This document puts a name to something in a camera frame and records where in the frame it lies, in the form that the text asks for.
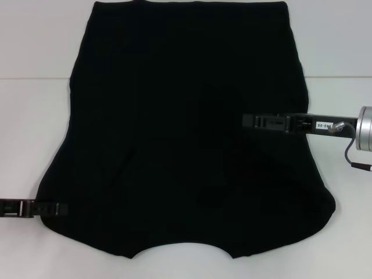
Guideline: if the black t-shirt with white print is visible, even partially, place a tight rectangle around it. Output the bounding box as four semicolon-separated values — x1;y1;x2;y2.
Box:
36;0;338;260

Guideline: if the silver right gripper cable plug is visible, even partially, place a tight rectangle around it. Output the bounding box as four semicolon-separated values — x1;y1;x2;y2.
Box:
328;120;347;134

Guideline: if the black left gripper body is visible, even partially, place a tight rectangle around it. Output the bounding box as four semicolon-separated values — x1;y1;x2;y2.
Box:
0;198;24;219

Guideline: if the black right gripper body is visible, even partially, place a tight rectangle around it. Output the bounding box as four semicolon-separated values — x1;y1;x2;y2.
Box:
290;112;360;138

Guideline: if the thin dark right gripper cable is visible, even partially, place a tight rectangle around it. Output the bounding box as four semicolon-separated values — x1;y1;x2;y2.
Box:
344;135;372;173

